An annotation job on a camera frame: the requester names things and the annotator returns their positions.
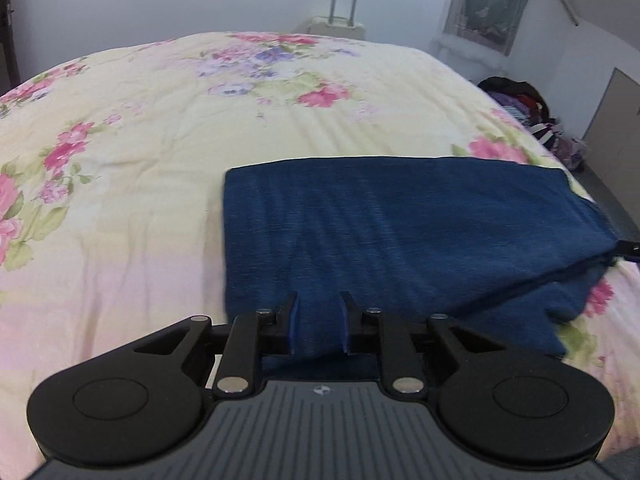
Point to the floral bedspread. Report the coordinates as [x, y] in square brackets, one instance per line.
[150, 135]

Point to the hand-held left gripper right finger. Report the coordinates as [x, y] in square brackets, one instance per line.
[344, 327]

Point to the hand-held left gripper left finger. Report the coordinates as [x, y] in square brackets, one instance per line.
[295, 327]

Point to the pile of clothes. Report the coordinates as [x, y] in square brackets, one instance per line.
[517, 100]

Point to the striped bag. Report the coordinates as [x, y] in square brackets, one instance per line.
[560, 145]

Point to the grey cabinet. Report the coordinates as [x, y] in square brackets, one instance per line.
[615, 115]

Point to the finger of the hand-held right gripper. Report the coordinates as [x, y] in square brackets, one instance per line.
[631, 250]

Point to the dark brown door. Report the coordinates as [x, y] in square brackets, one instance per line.
[7, 35]

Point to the blue denim pants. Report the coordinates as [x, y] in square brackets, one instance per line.
[400, 230]

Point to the person's grey clothing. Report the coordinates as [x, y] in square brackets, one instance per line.
[625, 466]

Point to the cream suitcase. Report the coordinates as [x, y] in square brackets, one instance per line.
[334, 27]

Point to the grey patterned curtain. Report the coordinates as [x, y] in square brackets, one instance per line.
[487, 5]

